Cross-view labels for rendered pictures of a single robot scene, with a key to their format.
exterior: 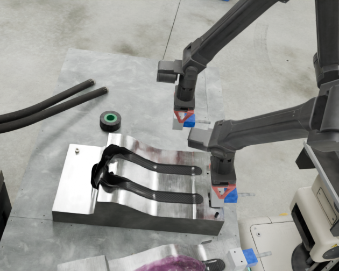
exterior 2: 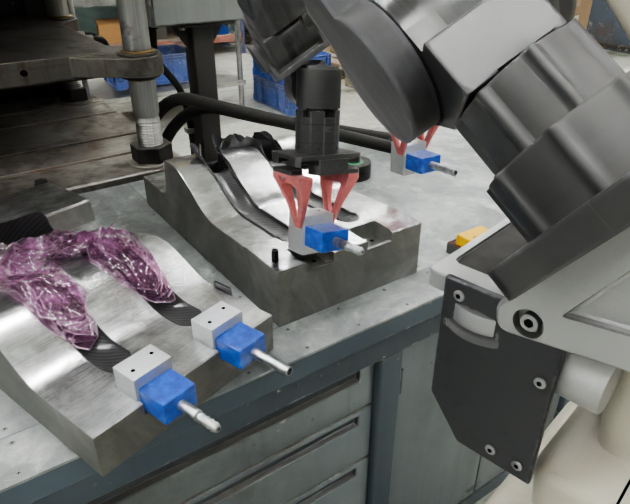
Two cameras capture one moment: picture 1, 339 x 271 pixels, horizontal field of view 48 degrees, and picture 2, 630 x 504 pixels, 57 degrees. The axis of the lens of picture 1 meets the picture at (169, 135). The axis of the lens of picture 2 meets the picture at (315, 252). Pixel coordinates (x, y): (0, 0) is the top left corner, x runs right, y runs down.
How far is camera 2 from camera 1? 1.05 m
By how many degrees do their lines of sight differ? 51
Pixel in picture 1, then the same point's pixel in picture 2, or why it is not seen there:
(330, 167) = not seen: hidden behind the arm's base
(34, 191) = not seen: hidden behind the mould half
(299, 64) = not seen: outside the picture
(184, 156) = (361, 202)
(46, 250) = (100, 215)
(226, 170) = (301, 140)
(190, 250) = (181, 273)
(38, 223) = (135, 198)
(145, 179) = (260, 187)
